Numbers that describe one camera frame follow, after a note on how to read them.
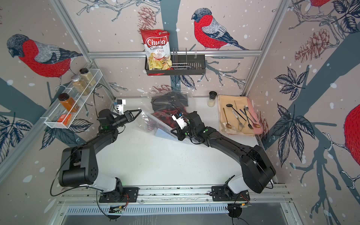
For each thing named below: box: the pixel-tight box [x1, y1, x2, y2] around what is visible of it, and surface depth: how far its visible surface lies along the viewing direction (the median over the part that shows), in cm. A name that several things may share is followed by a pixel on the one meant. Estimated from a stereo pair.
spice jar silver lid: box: [70, 74, 91, 96], surface depth 78 cm
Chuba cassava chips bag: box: [140, 29, 174, 70], surface depth 84 cm
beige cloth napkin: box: [217, 95, 255, 136], surface depth 109 cm
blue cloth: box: [155, 127, 179, 141], surface depth 84 cm
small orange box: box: [57, 113, 73, 126], surface depth 69 cm
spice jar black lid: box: [79, 67, 90, 75], surface depth 81 cm
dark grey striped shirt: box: [150, 93, 189, 112], surface depth 117 cm
